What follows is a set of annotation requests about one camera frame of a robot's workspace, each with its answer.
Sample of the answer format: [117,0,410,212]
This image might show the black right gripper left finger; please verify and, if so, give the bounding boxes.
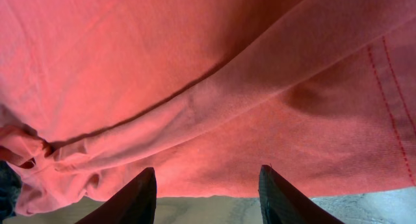
[76,168,157,224]

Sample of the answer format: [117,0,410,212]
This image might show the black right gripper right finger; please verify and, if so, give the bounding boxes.
[258,165,342,224]

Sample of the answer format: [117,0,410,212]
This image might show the orange t-shirt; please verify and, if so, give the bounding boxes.
[1,0,415,216]

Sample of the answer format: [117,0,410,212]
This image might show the navy blue folded shorts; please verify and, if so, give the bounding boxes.
[0,161,21,223]

